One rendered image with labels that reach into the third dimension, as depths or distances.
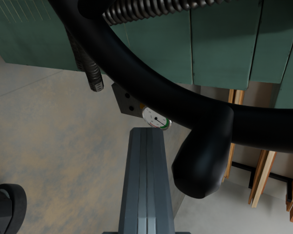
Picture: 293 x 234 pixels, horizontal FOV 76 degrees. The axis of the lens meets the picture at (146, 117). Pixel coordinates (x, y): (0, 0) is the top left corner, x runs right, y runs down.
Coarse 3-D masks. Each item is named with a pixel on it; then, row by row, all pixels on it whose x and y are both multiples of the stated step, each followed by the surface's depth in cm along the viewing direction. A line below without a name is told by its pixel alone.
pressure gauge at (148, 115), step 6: (144, 108) 35; (144, 114) 37; (150, 114) 36; (156, 114) 35; (150, 120) 37; (156, 120) 36; (162, 120) 35; (168, 120) 34; (150, 126) 38; (156, 126) 37; (162, 126) 36; (168, 126) 35
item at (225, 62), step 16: (240, 0) 23; (256, 0) 22; (192, 16) 27; (208, 16) 26; (224, 16) 25; (240, 16) 24; (256, 16) 23; (192, 32) 28; (208, 32) 27; (224, 32) 26; (240, 32) 25; (256, 32) 24; (192, 48) 30; (208, 48) 29; (224, 48) 27; (240, 48) 26; (208, 64) 30; (224, 64) 29; (240, 64) 28; (208, 80) 32; (224, 80) 31; (240, 80) 29
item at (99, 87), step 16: (128, 0) 17; (144, 0) 16; (160, 0) 16; (176, 0) 15; (192, 0) 15; (208, 0) 14; (224, 0) 14; (112, 16) 18; (128, 16) 18; (144, 16) 17; (80, 48) 25; (80, 64) 31; (96, 80) 31
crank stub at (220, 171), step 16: (208, 112) 11; (224, 112) 11; (208, 128) 10; (224, 128) 10; (192, 144) 9; (208, 144) 9; (224, 144) 9; (176, 160) 9; (192, 160) 8; (208, 160) 8; (224, 160) 9; (176, 176) 9; (192, 176) 8; (208, 176) 8; (192, 192) 9; (208, 192) 8
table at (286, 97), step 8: (288, 64) 25; (288, 72) 25; (288, 80) 26; (272, 88) 45; (280, 88) 27; (288, 88) 27; (272, 96) 38; (280, 96) 28; (288, 96) 27; (272, 104) 33; (280, 104) 29; (288, 104) 28
